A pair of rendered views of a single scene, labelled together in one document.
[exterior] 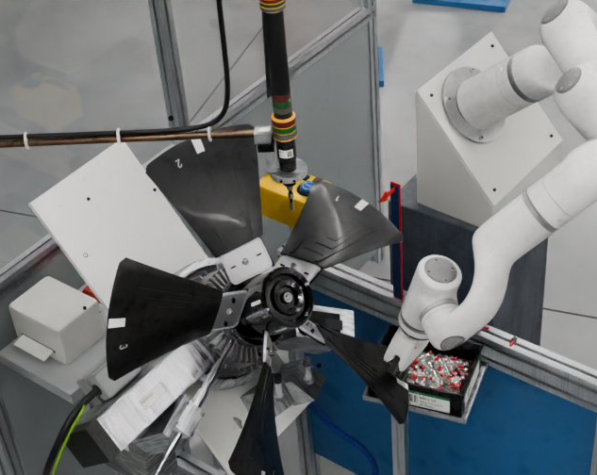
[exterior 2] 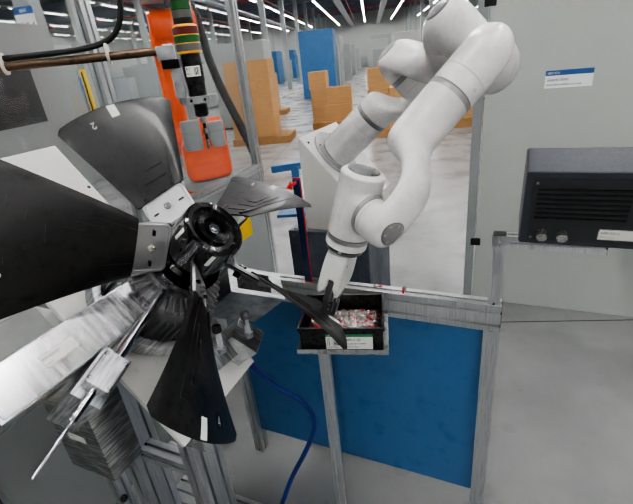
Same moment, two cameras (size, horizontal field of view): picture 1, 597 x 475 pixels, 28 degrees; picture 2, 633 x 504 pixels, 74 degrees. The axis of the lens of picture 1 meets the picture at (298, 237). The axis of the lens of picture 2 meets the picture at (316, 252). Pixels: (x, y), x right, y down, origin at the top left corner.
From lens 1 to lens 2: 1.52 m
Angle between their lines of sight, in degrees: 18
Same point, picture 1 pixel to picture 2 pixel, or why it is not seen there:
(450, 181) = (329, 202)
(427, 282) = (355, 176)
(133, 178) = (65, 175)
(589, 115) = (465, 25)
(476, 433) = (379, 379)
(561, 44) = (401, 57)
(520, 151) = not seen: hidden behind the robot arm
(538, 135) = not seen: hidden behind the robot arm
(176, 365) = (96, 317)
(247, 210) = (166, 160)
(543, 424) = (434, 356)
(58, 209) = not seen: outside the picture
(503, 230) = (421, 111)
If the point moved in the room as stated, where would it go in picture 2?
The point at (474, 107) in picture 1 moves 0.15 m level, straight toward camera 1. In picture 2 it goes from (338, 146) to (346, 155)
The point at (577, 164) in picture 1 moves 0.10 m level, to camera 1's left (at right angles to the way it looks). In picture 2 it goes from (481, 31) to (430, 36)
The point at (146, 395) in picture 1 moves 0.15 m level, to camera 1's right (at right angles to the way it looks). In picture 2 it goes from (50, 350) to (152, 326)
